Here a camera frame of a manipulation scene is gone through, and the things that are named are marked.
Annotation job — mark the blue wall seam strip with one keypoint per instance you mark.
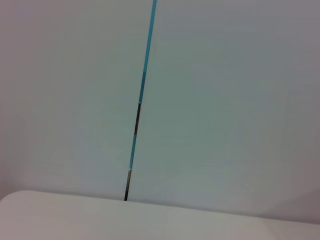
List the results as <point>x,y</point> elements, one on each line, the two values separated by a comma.
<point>143,80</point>

